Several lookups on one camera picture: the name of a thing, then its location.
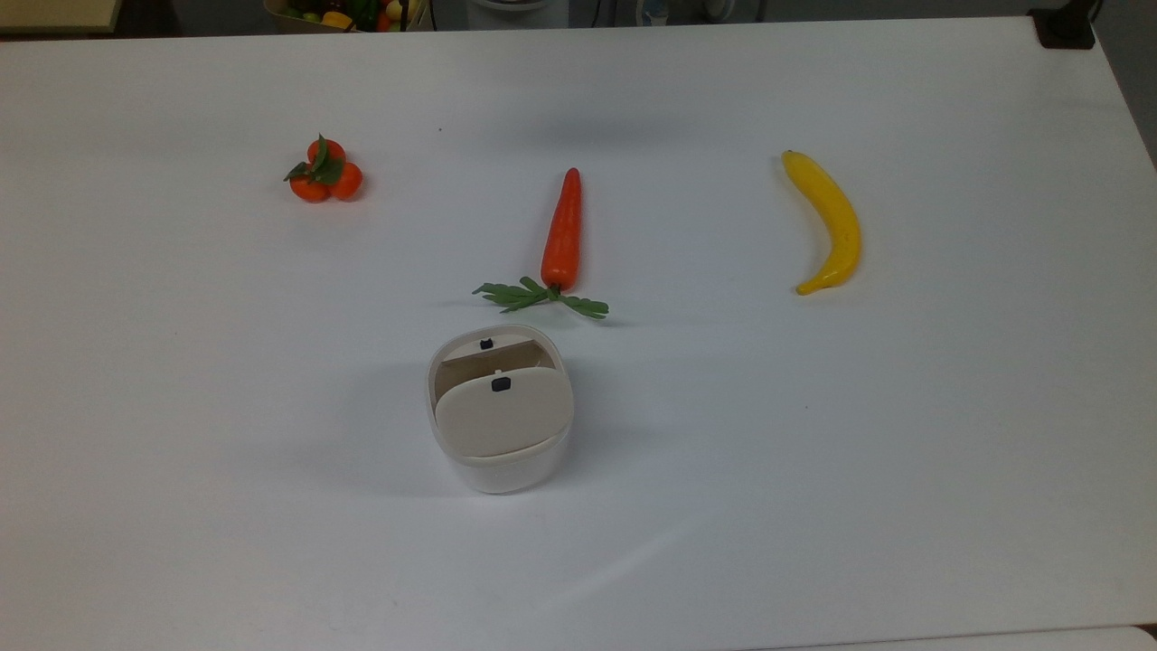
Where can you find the beige plastic garbage bin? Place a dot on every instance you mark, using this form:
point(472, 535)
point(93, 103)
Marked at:
point(502, 425)

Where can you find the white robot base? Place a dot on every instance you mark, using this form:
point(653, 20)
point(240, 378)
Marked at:
point(515, 5)

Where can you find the orange toy carrot with leaves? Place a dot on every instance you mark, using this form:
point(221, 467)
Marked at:
point(562, 235)

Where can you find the toy tangerine cluster with leaves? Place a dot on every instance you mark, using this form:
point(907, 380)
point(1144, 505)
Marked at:
point(346, 181)

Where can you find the yellow toy banana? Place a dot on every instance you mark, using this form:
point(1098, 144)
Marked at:
point(841, 226)

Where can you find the basket of toy fruit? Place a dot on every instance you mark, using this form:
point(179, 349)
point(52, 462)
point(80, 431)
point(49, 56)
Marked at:
point(339, 18)

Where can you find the light wooden table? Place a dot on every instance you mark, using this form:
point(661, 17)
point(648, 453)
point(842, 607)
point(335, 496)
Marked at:
point(54, 14)

